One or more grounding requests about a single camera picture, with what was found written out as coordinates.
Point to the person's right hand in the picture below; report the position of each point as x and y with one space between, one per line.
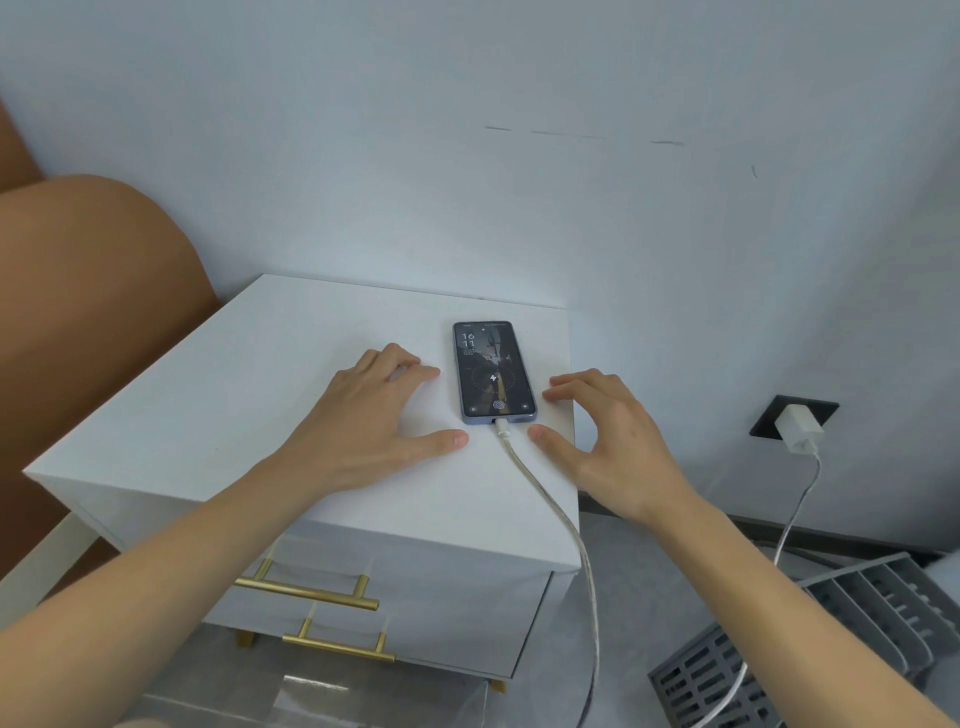
626 457

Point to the person's left hand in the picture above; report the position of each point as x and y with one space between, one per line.
360 427

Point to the person's right middle finger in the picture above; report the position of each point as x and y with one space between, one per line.
574 379

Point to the person's left middle finger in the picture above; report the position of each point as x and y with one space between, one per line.
401 355

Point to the person's right thumb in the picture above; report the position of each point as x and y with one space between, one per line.
559 452

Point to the person's left thumb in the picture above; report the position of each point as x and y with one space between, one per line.
433 444

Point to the person's left forearm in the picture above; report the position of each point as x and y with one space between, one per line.
150 600

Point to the person's right forearm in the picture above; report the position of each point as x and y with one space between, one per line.
787 622

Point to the blue smartphone with lit screen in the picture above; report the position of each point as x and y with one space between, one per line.
491 371

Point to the white nightstand with drawers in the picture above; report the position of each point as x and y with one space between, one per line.
225 405

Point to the dark grey baseboard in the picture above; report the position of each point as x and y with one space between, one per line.
757 525

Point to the white charger plug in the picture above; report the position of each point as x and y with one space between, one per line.
797 427

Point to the brown padded headboard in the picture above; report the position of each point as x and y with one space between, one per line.
82 315

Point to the grey slotted plastic basket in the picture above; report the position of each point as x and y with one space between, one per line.
885 609

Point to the black wall socket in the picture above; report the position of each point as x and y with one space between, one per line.
765 420

